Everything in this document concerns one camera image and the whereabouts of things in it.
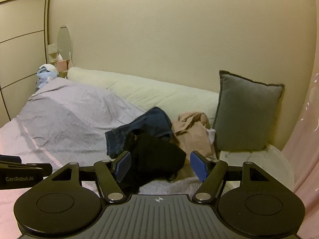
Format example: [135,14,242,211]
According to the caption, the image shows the dark blue denim jeans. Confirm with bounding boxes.
[105,107,172,159]

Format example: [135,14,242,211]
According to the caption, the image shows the blue white clothes pile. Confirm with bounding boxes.
[36,64,58,89]

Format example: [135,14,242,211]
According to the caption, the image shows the black garment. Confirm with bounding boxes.
[119,129,187,196]

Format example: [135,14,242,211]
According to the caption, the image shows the beige crumpled garment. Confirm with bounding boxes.
[172,112,216,165]

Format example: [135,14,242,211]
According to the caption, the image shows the grey pink bed cover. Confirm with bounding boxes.
[0,76,210,239]

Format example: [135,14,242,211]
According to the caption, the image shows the grey square cushion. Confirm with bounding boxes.
[213,70,284,152]

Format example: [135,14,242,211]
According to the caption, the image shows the cream long bolster pillow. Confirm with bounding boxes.
[67,67,219,124]

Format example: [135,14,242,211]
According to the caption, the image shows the pink curtain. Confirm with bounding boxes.
[282,64,318,238]

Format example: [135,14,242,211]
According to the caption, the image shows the pink box on nightstand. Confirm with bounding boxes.
[57,59,69,72]

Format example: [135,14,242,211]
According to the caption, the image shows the clear wine glass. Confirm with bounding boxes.
[48,44,57,63]

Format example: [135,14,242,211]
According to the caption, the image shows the cream panelled wardrobe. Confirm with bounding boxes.
[1,0,48,126]

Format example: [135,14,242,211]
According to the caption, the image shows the oval wall mirror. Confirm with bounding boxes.
[57,25,72,60]

